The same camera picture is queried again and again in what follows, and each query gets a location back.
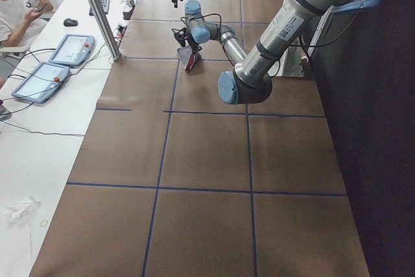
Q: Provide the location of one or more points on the pink towel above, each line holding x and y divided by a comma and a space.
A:
187, 57

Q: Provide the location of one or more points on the black tray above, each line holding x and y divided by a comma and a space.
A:
128, 11

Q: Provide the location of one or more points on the black computer mouse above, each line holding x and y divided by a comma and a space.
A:
70, 22

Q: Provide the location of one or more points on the far teach pendant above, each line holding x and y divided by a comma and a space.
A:
73, 50

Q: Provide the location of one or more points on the teach pendant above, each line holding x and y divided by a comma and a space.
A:
73, 50
40, 85

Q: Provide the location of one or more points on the near teach pendant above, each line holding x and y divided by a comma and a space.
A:
40, 85

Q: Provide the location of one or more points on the seated person white shirt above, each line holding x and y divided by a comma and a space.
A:
21, 21

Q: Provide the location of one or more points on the crumpled white tissue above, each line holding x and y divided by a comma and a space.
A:
26, 207

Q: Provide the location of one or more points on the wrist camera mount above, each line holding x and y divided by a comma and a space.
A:
180, 35

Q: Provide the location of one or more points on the aluminium frame post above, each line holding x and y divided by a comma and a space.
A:
105, 29

